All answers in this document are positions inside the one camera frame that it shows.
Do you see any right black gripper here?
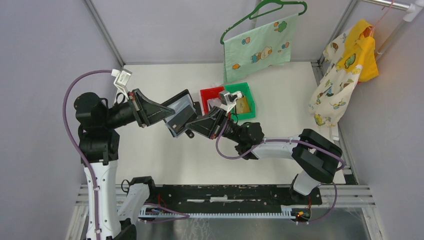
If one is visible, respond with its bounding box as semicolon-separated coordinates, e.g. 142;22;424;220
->
184;106;243;144

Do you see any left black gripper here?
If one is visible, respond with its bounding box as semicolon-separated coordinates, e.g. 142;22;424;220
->
102;87;175;129

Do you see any black leather card holder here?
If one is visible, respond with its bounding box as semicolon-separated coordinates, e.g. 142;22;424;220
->
162;89;198;139

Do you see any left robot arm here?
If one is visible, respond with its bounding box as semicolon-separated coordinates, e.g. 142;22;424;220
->
74;89;175;240

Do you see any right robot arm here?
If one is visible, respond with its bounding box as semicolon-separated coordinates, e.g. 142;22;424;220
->
185;107;346;204

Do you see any white card stack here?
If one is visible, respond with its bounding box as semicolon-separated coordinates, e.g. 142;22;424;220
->
207;98;222;110

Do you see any gold card stack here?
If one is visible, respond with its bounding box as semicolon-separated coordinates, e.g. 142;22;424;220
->
234;96;251;115

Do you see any red plastic bin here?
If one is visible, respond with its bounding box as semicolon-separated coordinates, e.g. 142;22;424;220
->
199;86;225;115

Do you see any green plastic bin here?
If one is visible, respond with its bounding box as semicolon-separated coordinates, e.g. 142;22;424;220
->
224;82;256;121

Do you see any light green printed cloth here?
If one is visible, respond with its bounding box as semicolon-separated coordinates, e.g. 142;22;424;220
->
223;14;299;84

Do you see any green clothes hanger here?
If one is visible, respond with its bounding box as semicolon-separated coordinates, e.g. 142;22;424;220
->
219;0;308;45

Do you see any white printed garment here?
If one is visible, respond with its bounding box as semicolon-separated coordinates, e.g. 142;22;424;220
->
308;29;359;127

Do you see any yellow garment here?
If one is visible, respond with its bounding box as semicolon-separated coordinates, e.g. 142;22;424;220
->
337;19;379;82

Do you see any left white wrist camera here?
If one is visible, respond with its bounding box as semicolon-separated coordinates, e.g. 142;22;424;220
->
111;69;133;99

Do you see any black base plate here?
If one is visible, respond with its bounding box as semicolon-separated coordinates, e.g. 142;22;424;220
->
147;184;323;214

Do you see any white slotted cable duct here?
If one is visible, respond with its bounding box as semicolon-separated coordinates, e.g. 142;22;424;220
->
138;205;310;221

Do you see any metal hanging rail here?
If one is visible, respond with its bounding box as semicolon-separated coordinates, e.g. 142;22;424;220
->
364;0;424;61

